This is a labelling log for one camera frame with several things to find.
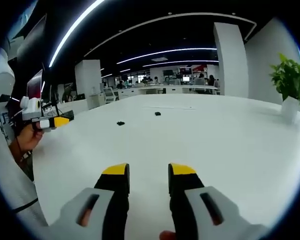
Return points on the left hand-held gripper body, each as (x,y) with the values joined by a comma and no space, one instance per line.
(32,107)

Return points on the black plastic buckle part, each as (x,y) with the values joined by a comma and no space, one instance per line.
(120,123)
(157,114)

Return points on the computer monitor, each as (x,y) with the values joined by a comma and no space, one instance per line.
(35,83)

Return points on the white rounded device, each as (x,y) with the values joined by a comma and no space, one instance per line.
(1,75)

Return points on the person's white jacket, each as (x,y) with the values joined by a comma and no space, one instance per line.
(12,190)

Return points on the ceiling light strip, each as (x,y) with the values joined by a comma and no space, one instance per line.
(165,53)
(180,62)

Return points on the long curved ceiling light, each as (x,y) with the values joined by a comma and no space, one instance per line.
(72,27)

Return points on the small lit screen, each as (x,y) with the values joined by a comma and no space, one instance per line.
(186,79)

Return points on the green potted plant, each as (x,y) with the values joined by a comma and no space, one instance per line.
(292,77)

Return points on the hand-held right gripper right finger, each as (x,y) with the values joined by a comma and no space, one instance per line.
(190,197)

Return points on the row of white desks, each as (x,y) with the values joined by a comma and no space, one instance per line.
(177,88)

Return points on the person's left hand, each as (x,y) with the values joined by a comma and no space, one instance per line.
(30,138)

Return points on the person's right hand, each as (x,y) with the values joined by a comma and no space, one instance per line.
(168,235)

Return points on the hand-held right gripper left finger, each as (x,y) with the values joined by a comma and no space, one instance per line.
(107,200)

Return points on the white plant pot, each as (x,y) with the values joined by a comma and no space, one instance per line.
(289,110)

